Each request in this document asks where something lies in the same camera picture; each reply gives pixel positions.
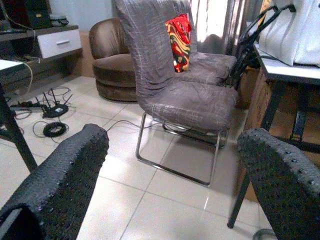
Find white fabric bag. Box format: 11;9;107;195
258;0;320;67

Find red patterned paper bag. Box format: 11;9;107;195
164;13;193;73

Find black bag straps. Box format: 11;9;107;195
234;4;297;86

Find black box device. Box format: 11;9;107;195
24;0;52;30

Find black coiled cable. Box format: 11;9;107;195
42;121;70;138

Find grey covered chair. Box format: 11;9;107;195
172;0;238;87
114;0;238;187

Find grey floor cable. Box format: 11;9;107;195
106;119;166;132

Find white table black legs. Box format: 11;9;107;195
0;59;38;173
227;42;320;229

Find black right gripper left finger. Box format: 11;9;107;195
0;123;110;240

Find brown round armchair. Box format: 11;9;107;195
88;17;138;102

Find brown cardboard box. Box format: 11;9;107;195
239;66;320;161

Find grey curtain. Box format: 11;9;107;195
189;0;261;56

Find round grey device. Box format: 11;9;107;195
49;13;70;28

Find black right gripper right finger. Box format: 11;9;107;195
236;127;320;240

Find dark cabinet white drawer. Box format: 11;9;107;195
0;23;83;91

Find grey power strip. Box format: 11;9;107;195
9;101;42;112

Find black wifi router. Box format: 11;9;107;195
34;87;74;119

